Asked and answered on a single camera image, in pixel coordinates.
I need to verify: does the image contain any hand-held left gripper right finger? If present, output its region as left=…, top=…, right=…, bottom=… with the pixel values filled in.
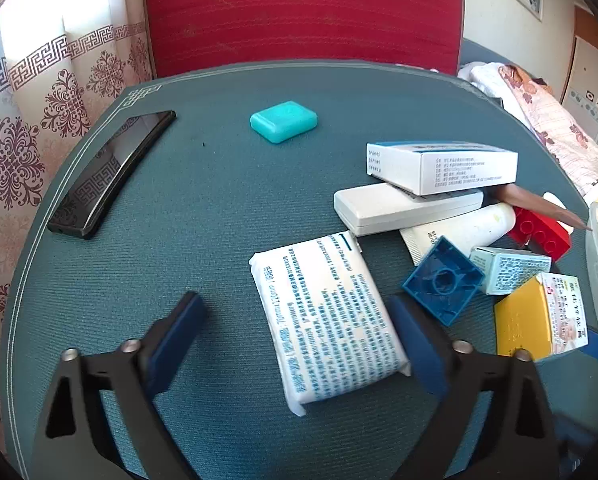
left=386, top=294, right=562, bottom=480

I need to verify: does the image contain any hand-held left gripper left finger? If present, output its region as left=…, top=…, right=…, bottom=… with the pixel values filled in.
left=31, top=290, right=210, bottom=480

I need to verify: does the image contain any blue building block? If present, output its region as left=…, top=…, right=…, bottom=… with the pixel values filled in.
left=402, top=235, right=486, bottom=327

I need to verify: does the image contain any yellow box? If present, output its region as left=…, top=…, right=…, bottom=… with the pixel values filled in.
left=494, top=272, right=590, bottom=361

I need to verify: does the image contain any white tissue pack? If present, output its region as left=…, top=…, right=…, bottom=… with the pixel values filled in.
left=249, top=231, right=412, bottom=417

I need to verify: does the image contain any pale green small box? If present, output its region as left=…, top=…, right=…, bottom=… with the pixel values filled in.
left=469, top=246, right=552, bottom=296

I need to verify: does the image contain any white cream tube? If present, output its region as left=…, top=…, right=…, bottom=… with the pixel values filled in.
left=399, top=202, right=517, bottom=267

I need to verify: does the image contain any red building block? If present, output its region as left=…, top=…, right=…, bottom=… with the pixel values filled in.
left=506, top=206, right=572, bottom=262

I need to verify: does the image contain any white remote control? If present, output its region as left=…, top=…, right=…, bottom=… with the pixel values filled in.
left=334, top=182, right=484, bottom=237

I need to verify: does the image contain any white jar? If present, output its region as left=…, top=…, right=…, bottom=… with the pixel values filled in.
left=542, top=192, right=576, bottom=235

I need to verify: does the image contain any brown cosmetic tube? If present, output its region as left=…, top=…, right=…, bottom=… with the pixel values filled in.
left=496, top=182, right=594, bottom=232

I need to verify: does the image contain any white and blue medicine box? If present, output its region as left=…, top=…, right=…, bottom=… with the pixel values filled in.
left=366, top=141, right=520, bottom=197

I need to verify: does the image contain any teal plastic case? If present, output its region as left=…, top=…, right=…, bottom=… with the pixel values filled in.
left=250, top=100, right=319, bottom=145

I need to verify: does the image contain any teal mat covered desktop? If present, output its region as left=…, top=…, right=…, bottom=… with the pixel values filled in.
left=0, top=62, right=598, bottom=480

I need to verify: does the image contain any black smartphone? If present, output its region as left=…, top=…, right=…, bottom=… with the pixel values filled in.
left=47, top=110, right=177, bottom=240

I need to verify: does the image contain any bed with red cover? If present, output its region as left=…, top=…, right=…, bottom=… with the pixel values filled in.
left=459, top=61, right=598, bottom=196

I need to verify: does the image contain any white and wooden wardrobe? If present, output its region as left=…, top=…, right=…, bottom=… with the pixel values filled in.
left=559, top=5, right=598, bottom=161

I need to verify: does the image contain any patterned cream curtain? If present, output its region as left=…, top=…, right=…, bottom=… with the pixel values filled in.
left=0, top=0, right=154, bottom=441

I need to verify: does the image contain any red upholstered chair back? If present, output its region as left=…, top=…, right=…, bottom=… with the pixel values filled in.
left=141, top=0, right=466, bottom=79

